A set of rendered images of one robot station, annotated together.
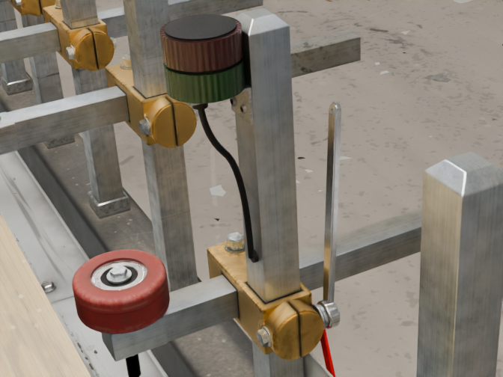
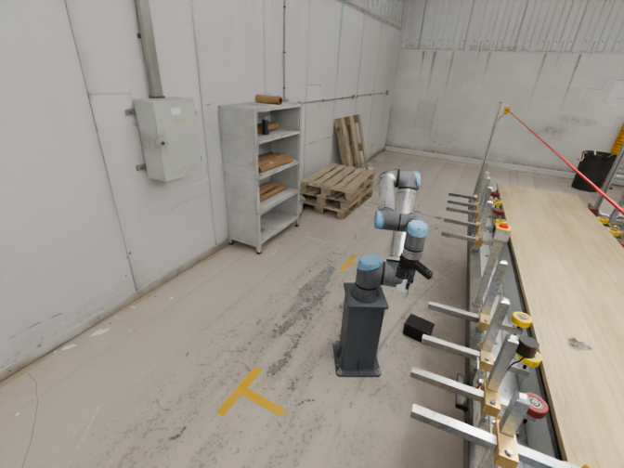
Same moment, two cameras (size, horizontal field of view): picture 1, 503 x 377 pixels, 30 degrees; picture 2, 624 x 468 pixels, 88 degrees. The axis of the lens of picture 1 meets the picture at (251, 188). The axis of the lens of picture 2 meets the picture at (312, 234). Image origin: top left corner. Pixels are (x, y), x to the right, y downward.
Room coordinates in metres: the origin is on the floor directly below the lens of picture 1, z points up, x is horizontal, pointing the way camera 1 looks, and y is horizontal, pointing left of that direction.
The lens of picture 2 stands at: (1.77, 0.13, 1.91)
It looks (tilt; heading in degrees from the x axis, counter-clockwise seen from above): 27 degrees down; 228
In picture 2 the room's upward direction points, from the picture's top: 3 degrees clockwise
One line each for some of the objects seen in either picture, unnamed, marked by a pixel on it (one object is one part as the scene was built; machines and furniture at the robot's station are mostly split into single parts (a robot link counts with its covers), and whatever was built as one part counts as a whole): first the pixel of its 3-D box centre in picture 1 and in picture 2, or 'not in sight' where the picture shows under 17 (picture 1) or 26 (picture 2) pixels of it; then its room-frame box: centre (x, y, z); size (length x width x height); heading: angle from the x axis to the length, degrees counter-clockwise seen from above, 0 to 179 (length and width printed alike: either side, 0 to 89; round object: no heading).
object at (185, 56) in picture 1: (201, 42); (527, 344); (0.66, 0.03, 1.11); 0.06 x 0.06 x 0.02
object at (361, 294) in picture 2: not in sight; (366, 288); (0.32, -0.90, 0.65); 0.19 x 0.19 x 0.10
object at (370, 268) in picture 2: not in sight; (370, 270); (0.32, -0.89, 0.79); 0.17 x 0.15 x 0.18; 128
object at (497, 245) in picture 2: not in sight; (487, 273); (-0.01, -0.34, 0.93); 0.05 x 0.05 x 0.45; 25
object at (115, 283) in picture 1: (126, 323); (529, 411); (0.66, 0.12, 0.85); 0.08 x 0.08 x 0.11
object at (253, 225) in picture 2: not in sight; (265, 175); (-0.28, -2.97, 0.78); 0.90 x 0.45 x 1.55; 21
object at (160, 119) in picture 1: (150, 102); (504, 441); (0.92, 0.10, 0.95); 0.13 x 0.06 x 0.05; 25
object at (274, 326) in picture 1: (260, 297); (490, 396); (0.70, 0.00, 0.85); 0.13 x 0.06 x 0.05; 25
